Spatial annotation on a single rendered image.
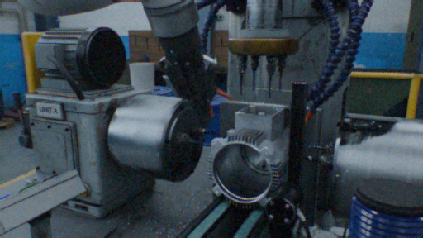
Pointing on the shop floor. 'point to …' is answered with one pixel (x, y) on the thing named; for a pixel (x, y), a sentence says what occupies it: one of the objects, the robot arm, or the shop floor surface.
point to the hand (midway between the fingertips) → (202, 111)
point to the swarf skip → (377, 91)
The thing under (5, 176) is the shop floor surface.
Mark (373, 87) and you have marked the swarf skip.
